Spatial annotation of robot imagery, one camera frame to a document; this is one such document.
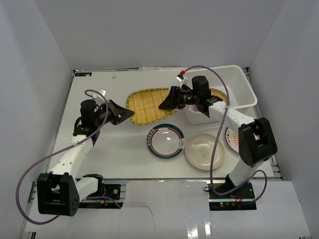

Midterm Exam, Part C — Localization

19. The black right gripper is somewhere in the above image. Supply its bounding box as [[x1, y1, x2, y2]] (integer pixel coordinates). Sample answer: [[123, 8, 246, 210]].
[[159, 86, 200, 110]]

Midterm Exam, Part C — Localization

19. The fan-shaped bamboo pattern plate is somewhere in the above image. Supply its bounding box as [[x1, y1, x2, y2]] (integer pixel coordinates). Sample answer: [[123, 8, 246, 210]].
[[126, 88, 177, 125]]

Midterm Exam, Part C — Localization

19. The white plate green red rim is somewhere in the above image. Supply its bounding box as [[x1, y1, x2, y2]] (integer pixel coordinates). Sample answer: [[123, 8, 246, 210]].
[[146, 123, 186, 159]]

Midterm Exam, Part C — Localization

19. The round bamboo pattern plate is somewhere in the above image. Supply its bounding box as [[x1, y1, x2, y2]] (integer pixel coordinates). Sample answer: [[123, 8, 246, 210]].
[[193, 88, 228, 113]]

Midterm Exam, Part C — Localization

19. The white plate orange sun pattern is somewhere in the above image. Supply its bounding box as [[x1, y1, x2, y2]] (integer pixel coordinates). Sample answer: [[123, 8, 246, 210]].
[[225, 127, 239, 154]]

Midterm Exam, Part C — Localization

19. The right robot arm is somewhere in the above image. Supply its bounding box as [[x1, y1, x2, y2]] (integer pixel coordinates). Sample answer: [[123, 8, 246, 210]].
[[159, 76, 278, 199]]

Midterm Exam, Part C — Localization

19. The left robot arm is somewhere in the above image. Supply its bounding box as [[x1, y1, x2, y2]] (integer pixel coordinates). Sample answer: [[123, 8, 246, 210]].
[[36, 100, 134, 217]]

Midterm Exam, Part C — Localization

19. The white plastic bin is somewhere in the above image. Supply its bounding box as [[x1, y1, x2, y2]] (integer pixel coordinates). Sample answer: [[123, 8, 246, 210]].
[[184, 65, 258, 117]]

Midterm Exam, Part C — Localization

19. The black label sticker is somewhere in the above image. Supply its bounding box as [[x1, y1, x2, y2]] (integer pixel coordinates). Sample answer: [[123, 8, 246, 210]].
[[74, 72, 92, 77]]

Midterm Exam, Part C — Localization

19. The cream round plate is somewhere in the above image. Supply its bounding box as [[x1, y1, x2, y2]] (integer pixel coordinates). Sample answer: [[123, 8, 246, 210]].
[[184, 133, 225, 171]]

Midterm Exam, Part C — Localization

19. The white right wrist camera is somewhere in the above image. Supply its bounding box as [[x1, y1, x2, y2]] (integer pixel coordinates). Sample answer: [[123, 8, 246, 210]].
[[176, 70, 188, 86]]

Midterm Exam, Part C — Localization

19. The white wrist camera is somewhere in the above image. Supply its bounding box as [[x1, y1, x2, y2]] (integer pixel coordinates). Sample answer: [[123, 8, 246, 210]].
[[176, 70, 188, 86], [92, 89, 106, 101]]

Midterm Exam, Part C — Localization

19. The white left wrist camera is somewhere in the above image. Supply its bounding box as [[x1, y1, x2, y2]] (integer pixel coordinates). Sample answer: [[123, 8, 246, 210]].
[[92, 89, 106, 101]]

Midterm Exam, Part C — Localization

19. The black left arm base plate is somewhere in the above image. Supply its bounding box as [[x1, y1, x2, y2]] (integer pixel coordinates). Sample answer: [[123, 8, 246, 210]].
[[103, 184, 121, 200]]

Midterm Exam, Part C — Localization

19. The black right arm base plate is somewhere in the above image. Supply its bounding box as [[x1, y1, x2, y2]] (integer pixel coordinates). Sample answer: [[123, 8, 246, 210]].
[[203, 182, 255, 201]]

